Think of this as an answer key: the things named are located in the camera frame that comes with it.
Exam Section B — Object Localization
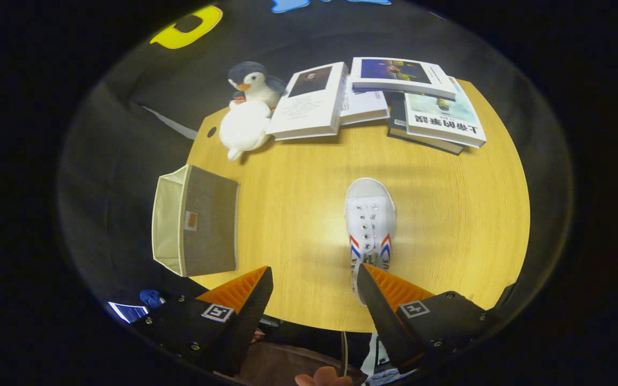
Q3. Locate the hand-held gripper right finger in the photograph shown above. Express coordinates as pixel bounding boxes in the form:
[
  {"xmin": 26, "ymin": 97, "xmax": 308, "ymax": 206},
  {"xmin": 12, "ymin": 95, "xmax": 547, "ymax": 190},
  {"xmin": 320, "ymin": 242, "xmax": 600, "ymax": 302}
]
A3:
[{"xmin": 356, "ymin": 263, "xmax": 504, "ymax": 376}]

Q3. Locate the small blue cloth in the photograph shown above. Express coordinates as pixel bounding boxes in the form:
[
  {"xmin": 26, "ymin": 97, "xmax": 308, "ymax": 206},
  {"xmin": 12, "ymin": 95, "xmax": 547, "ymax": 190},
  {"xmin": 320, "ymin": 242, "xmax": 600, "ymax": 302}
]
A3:
[{"xmin": 140, "ymin": 289, "xmax": 164, "ymax": 310}]

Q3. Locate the dark grey book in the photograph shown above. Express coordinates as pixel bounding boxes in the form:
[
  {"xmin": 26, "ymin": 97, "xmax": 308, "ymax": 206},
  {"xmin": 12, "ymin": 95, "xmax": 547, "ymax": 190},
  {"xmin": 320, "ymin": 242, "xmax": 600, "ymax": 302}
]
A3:
[{"xmin": 387, "ymin": 91, "xmax": 465, "ymax": 156}]

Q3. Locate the white book with portrait cover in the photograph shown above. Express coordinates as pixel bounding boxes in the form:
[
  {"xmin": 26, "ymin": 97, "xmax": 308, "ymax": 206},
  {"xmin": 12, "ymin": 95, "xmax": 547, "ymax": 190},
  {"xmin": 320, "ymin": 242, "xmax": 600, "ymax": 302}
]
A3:
[{"xmin": 265, "ymin": 62, "xmax": 349, "ymax": 142}]

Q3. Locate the plain white book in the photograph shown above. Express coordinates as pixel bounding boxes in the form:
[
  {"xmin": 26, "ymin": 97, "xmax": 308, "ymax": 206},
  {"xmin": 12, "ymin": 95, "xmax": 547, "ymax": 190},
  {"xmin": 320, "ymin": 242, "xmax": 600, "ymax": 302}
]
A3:
[{"xmin": 340, "ymin": 75, "xmax": 391, "ymax": 127}]

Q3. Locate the white shoe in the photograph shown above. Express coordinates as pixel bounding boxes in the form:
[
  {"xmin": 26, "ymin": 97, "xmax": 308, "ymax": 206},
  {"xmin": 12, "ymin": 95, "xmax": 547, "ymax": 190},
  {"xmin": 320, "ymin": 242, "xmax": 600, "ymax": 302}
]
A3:
[{"xmin": 344, "ymin": 178, "xmax": 398, "ymax": 306}]

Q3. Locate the penguin plush toy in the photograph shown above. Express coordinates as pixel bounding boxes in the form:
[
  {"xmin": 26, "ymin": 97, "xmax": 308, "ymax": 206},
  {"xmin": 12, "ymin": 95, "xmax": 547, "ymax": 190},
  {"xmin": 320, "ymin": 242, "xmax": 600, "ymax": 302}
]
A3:
[{"xmin": 219, "ymin": 61, "xmax": 288, "ymax": 161}]

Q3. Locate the person's brown clothing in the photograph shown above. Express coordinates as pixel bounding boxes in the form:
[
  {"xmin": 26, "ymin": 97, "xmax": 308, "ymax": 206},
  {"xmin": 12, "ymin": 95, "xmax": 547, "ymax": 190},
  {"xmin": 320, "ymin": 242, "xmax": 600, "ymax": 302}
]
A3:
[{"xmin": 234, "ymin": 321, "xmax": 369, "ymax": 386}]

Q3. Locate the grey fabric storage box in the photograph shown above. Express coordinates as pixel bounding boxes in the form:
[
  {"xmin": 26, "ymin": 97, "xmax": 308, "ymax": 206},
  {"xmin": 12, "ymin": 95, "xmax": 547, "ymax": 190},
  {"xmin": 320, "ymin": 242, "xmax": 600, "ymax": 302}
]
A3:
[{"xmin": 151, "ymin": 164, "xmax": 241, "ymax": 278}]

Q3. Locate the monitor with blue screen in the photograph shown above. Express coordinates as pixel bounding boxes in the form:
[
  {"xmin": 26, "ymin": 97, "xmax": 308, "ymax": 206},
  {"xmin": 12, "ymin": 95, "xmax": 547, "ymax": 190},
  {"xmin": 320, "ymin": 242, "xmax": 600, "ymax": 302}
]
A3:
[{"xmin": 108, "ymin": 301, "xmax": 149, "ymax": 324}]

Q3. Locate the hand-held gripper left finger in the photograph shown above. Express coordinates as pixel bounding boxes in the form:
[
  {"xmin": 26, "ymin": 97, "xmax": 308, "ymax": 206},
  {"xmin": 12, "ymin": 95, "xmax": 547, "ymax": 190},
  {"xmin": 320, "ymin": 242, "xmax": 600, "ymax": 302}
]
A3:
[{"xmin": 128, "ymin": 265, "xmax": 275, "ymax": 377}]

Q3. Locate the book with pale green cover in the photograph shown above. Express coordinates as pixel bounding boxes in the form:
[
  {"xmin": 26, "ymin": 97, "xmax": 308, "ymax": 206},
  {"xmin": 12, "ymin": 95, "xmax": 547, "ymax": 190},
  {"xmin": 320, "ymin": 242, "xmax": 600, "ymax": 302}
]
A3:
[{"xmin": 404, "ymin": 77, "xmax": 488, "ymax": 149}]

